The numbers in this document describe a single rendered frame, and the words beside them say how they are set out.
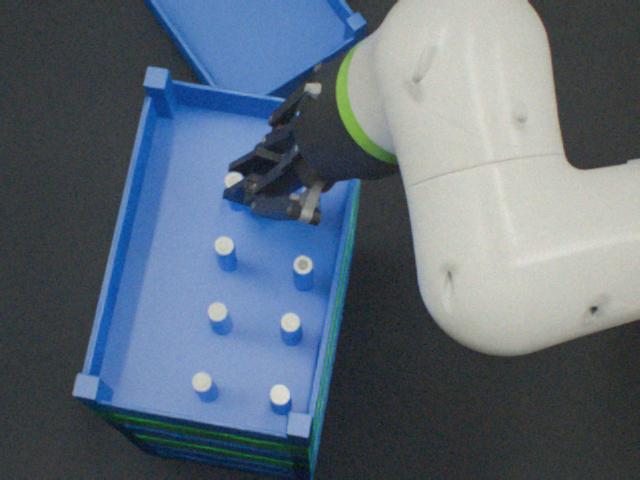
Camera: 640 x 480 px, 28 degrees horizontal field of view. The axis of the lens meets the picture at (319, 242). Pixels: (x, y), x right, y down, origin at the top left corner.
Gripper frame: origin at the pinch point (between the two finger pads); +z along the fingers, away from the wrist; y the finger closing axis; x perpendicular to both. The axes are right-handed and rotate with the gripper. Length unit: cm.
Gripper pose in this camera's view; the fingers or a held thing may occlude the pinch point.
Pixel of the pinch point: (255, 177)
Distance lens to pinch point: 112.1
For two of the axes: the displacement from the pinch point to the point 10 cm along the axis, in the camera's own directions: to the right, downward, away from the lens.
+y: 1.8, -9.5, 2.5
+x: -8.9, -2.6, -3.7
